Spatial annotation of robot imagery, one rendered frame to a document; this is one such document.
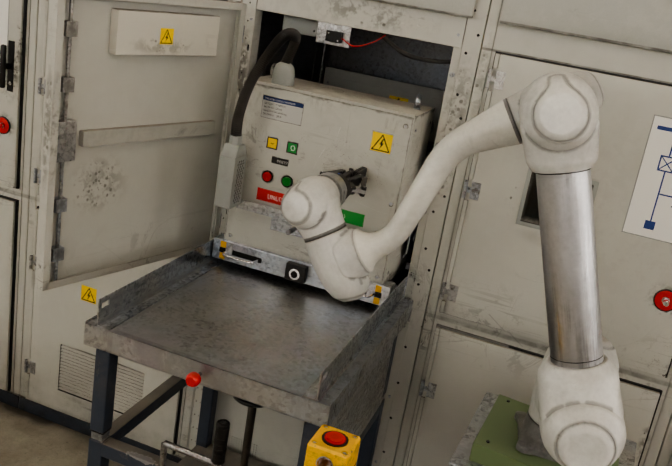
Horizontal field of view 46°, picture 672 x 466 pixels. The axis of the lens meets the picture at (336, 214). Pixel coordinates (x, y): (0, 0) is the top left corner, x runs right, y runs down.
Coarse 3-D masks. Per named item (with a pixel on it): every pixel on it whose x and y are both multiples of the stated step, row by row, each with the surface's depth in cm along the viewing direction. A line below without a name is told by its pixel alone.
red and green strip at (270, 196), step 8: (264, 192) 222; (272, 192) 221; (264, 200) 222; (272, 200) 222; (280, 200) 221; (344, 216) 215; (352, 216) 214; (360, 216) 214; (352, 224) 215; (360, 224) 214
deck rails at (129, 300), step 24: (168, 264) 208; (192, 264) 222; (216, 264) 230; (120, 288) 189; (144, 288) 200; (168, 288) 209; (120, 312) 191; (384, 312) 210; (360, 336) 190; (336, 360) 174; (312, 384) 173
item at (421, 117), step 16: (304, 80) 233; (320, 96) 210; (336, 96) 213; (352, 96) 218; (368, 96) 223; (400, 112) 203; (416, 112) 209; (432, 112) 221; (416, 128) 207; (416, 144) 212; (416, 160) 217; (400, 192) 208; (400, 256) 229; (384, 272) 215
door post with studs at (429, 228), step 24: (480, 0) 203; (480, 24) 205; (456, 48) 209; (456, 72) 210; (456, 96) 211; (456, 120) 212; (432, 216) 221; (432, 240) 222; (432, 264) 224; (408, 288) 229; (408, 336) 232; (408, 360) 233; (408, 384) 235; (384, 456) 244
